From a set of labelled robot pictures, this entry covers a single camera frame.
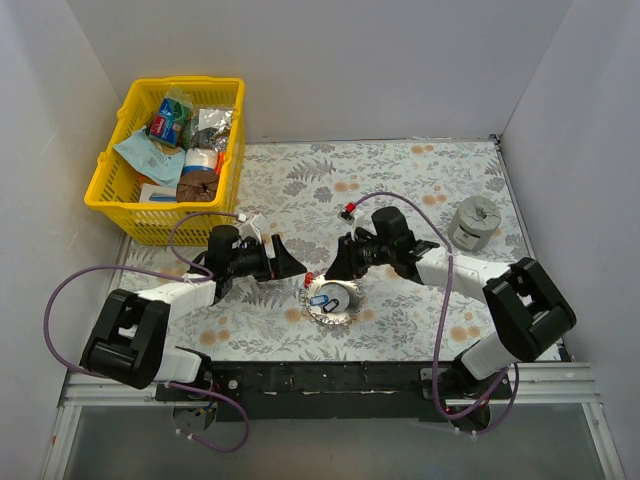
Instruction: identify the metal disc keyring holder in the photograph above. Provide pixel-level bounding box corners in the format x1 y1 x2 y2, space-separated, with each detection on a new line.
300 274 364 327

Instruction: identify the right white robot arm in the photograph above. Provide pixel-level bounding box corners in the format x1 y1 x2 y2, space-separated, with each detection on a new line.
325 204 577 398

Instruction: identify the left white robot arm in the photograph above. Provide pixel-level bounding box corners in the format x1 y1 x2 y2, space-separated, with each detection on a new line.
80 225 307 400

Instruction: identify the black tag key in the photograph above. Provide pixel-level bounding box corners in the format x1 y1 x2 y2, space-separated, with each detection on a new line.
322 299 340 313

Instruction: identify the floral table mat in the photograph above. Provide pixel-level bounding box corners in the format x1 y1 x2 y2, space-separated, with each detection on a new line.
97 140 560 362

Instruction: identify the grey paper wrapped roll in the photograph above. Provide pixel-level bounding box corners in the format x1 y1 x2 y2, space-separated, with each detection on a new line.
447 196 502 252

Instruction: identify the white blue box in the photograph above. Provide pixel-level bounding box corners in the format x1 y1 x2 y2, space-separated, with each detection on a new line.
138 183 177 203

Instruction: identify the light blue paper pouch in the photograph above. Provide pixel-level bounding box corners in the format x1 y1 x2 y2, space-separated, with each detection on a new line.
114 128 186 187

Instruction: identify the silver foil bag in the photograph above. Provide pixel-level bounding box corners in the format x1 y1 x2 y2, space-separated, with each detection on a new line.
191 107 234 152

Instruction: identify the yellow plastic basket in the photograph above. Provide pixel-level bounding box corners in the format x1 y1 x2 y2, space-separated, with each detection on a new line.
84 76 246 246

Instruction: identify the red blue snack pack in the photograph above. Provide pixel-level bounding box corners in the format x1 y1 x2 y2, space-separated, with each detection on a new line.
147 113 182 147

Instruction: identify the green snack packet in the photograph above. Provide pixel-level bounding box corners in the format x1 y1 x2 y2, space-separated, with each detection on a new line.
159 85 194 122

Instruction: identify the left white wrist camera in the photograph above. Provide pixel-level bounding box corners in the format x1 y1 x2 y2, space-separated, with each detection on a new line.
239 213 269 244

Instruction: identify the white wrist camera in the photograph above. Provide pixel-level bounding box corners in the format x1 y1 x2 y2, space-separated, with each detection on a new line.
338 203 365 240
239 213 269 244

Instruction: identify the blue tag key on ring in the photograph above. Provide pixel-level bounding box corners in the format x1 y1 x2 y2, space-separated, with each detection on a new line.
309 294 329 306

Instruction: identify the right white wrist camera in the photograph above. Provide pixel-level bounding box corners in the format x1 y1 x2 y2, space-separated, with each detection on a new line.
338 203 365 240

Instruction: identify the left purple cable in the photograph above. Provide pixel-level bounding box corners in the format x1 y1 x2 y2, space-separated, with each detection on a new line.
42 210 251 454

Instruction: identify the purple cable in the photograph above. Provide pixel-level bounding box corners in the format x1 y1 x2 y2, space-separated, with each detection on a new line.
42 210 251 454
349 191 522 435

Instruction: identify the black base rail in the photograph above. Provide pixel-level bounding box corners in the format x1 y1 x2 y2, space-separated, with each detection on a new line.
154 357 516 424

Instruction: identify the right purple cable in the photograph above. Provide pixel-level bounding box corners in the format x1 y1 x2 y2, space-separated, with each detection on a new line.
349 191 522 435

